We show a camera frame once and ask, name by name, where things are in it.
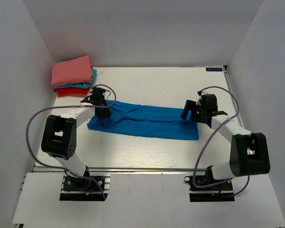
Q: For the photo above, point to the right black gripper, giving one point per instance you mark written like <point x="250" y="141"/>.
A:
<point x="190" y="105"/>

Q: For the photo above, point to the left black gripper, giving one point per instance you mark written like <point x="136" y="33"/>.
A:
<point x="108" y="113"/>

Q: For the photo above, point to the blue t shirt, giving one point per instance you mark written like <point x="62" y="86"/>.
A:
<point x="146" y="121"/>

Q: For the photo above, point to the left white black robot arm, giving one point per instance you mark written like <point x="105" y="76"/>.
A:
<point x="60" y="133"/>

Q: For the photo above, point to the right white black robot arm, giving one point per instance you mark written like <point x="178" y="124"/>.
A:
<point x="248" y="152"/>

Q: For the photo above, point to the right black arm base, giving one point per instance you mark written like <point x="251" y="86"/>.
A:
<point x="210" y="185"/>

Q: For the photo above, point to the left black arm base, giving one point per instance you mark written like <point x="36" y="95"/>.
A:
<point x="72" y="184"/>

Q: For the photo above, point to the turquoise folded t shirt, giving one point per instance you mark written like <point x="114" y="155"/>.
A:
<point x="81" y="85"/>

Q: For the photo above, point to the pink folded t shirt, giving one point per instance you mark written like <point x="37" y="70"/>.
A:
<point x="78" y="70"/>

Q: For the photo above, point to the red folded t shirt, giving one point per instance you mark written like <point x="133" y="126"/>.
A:
<point x="69" y="91"/>

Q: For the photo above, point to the blue label sticker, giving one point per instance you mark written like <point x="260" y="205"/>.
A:
<point x="214" y="69"/>

